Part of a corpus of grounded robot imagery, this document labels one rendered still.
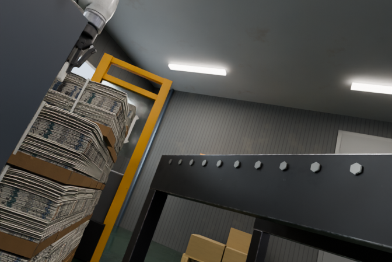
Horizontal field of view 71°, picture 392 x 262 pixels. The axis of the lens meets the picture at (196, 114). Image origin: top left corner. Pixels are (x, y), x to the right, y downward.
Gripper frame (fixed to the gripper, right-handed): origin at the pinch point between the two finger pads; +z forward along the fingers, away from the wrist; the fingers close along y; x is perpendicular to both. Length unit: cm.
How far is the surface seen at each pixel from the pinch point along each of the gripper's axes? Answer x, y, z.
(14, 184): 1.9, -4.5, 40.7
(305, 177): 60, -64, 20
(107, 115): -25.6, -16.1, 3.3
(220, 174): 39, -56, 21
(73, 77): -27.3, 5.3, -7.7
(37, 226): 2, -16, 50
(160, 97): -168, -33, -66
